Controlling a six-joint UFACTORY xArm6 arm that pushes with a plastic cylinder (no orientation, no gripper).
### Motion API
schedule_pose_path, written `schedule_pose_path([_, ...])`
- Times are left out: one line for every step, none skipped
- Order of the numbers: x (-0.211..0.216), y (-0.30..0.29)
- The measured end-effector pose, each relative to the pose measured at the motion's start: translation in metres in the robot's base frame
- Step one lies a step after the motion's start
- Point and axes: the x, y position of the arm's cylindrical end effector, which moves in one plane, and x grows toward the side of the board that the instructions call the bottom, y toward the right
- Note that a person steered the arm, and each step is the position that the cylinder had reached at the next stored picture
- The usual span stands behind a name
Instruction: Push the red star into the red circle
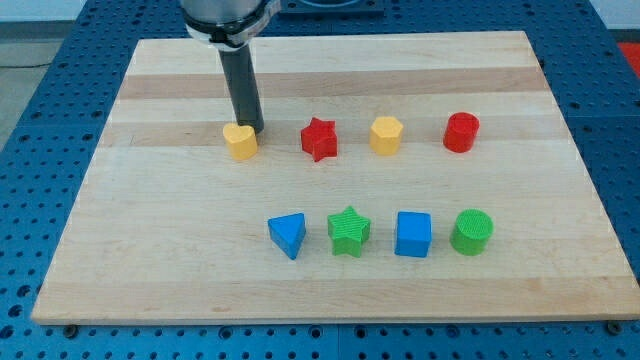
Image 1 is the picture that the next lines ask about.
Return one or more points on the red star block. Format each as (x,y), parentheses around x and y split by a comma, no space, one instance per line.
(319,139)

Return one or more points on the green star block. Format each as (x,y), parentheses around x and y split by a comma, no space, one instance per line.
(348,231)

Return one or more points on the blue triangle block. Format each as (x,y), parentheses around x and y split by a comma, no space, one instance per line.
(288,232)

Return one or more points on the yellow hexagon block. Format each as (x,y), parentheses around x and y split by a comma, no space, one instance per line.
(386,135)

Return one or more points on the yellow heart block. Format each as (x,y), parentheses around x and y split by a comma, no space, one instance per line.
(240,140)

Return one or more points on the blue cube block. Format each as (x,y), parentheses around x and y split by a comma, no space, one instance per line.
(413,234)

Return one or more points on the wooden board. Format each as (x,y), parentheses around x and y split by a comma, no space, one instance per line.
(168,229)

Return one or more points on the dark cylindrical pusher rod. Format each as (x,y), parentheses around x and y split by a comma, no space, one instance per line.
(241,83)

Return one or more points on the red cylinder block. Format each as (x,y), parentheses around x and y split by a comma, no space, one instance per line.
(461,132)

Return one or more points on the green cylinder block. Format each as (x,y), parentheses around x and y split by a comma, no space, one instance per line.
(472,230)

